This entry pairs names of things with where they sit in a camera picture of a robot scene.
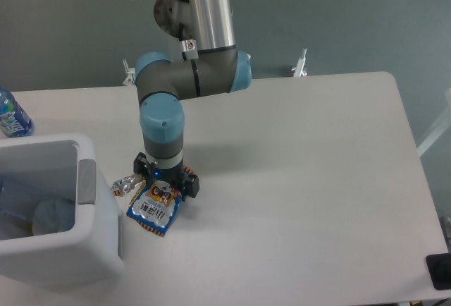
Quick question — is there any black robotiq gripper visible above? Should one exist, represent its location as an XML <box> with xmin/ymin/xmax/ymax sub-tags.
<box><xmin>133</xmin><ymin>152</ymin><xmax>200</xmax><ymax>201</ymax></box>

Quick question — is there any blue snack wrapper bag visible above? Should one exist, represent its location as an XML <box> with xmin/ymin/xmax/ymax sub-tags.
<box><xmin>111</xmin><ymin>166</ymin><xmax>195</xmax><ymax>237</ymax></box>

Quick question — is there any crushed clear plastic bottle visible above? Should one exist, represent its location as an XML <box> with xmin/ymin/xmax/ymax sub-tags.
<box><xmin>0</xmin><ymin>175</ymin><xmax>75</xmax><ymax>240</ymax></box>

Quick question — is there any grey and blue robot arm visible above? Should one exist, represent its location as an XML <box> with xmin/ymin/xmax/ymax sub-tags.
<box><xmin>134</xmin><ymin>0</ymin><xmax>252</xmax><ymax>197</ymax></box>

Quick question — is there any white plastic trash can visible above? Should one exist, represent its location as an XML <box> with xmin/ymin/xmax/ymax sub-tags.
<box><xmin>1</xmin><ymin>133</ymin><xmax>124</xmax><ymax>286</ymax></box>

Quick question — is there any crumpled white tissue paper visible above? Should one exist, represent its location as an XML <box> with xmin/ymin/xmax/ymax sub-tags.
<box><xmin>32</xmin><ymin>200</ymin><xmax>75</xmax><ymax>235</ymax></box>

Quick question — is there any blue labelled drink bottle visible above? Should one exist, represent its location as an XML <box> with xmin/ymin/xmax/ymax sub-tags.
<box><xmin>1</xmin><ymin>87</ymin><xmax>34</xmax><ymax>137</ymax></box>

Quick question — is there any black device at table edge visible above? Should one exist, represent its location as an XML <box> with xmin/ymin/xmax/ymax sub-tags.
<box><xmin>426</xmin><ymin>253</ymin><xmax>450</xmax><ymax>290</ymax></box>

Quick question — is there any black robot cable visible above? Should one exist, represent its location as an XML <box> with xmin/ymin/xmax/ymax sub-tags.
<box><xmin>177</xmin><ymin>23</ymin><xmax>193</xmax><ymax>62</ymax></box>

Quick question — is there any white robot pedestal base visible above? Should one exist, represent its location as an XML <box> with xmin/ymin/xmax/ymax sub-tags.
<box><xmin>121</xmin><ymin>0</ymin><xmax>198</xmax><ymax>87</ymax></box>

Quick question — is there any white table frame leg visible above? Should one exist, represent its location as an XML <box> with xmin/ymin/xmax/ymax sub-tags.
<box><xmin>416</xmin><ymin>88</ymin><xmax>450</xmax><ymax>157</ymax></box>

